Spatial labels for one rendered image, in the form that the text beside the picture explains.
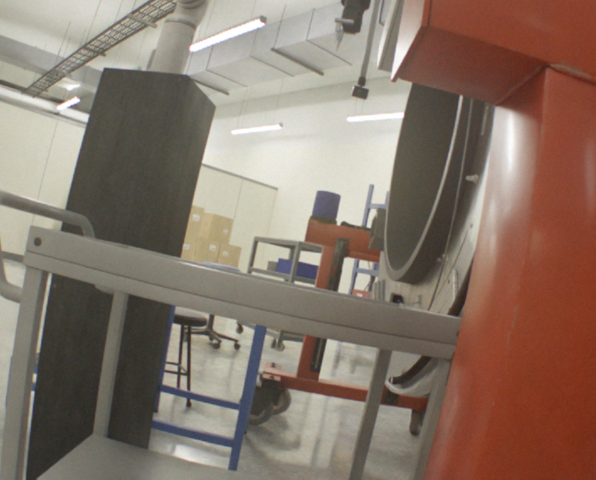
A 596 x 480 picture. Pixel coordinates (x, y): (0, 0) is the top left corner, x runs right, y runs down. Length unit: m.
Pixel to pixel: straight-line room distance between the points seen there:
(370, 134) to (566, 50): 8.95
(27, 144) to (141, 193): 7.39
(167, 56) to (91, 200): 0.41
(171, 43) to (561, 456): 1.32
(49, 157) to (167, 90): 7.43
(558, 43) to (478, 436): 0.26
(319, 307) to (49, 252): 0.33
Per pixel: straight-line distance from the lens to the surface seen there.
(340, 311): 0.64
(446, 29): 0.37
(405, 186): 1.93
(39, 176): 8.68
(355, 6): 1.43
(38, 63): 11.09
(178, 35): 1.49
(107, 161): 1.36
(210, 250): 8.58
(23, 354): 0.73
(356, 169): 9.29
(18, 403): 0.75
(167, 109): 1.32
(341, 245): 2.55
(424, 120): 1.97
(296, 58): 7.73
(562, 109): 0.38
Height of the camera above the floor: 0.70
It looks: 6 degrees up
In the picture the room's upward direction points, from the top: 12 degrees clockwise
